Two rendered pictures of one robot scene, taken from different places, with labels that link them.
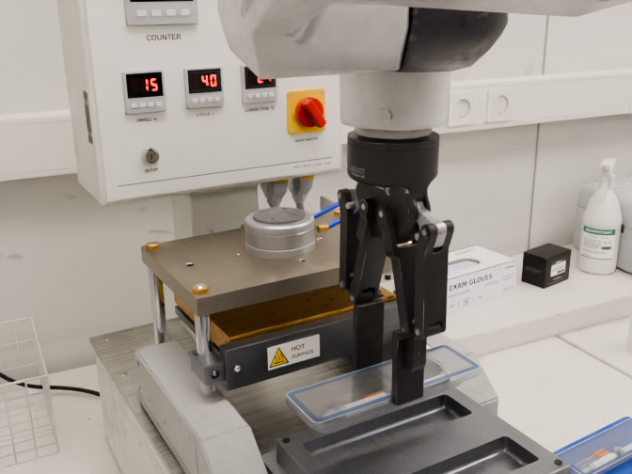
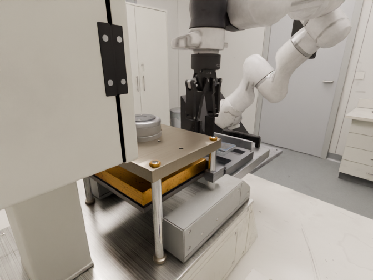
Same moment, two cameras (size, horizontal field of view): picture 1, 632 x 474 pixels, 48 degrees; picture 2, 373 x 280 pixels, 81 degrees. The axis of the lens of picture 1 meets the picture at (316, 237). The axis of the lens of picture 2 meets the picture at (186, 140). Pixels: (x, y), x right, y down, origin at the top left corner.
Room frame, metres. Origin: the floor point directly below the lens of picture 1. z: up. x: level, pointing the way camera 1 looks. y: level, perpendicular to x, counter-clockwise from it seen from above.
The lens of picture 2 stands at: (0.82, 0.47, 1.25)
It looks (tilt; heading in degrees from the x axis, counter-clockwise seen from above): 20 degrees down; 250
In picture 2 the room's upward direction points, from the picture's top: straight up
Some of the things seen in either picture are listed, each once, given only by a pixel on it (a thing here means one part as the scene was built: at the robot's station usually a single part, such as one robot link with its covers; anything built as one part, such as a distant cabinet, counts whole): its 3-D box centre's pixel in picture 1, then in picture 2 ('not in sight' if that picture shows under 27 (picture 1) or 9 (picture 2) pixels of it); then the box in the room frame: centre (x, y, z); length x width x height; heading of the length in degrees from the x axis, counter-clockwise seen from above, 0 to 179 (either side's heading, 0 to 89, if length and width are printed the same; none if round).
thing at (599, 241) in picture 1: (602, 215); not in sight; (1.48, -0.63, 0.92); 0.09 x 0.08 x 0.25; 150
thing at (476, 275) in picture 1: (455, 279); not in sight; (1.34, -0.28, 0.83); 0.23 x 0.12 x 0.07; 123
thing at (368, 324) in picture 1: (368, 337); (196, 132); (0.61, -0.05, 1.07); 0.03 x 0.01 x 0.07; 120
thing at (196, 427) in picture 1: (195, 422); (213, 206); (0.63, 0.13, 0.97); 0.25 x 0.05 x 0.07; 30
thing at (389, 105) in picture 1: (398, 93); (195, 41); (0.60, -0.07, 1.30); 0.13 x 0.12 x 0.05; 120
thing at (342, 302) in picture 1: (288, 281); (141, 153); (0.77, 0.03, 1.07); 0.22 x 0.17 x 0.10; 120
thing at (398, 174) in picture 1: (391, 185); (205, 73); (0.58, -0.06, 1.23); 0.08 x 0.08 x 0.09
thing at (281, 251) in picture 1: (283, 257); (124, 149); (0.80, 0.04, 1.08); 0.31 x 0.24 x 0.13; 120
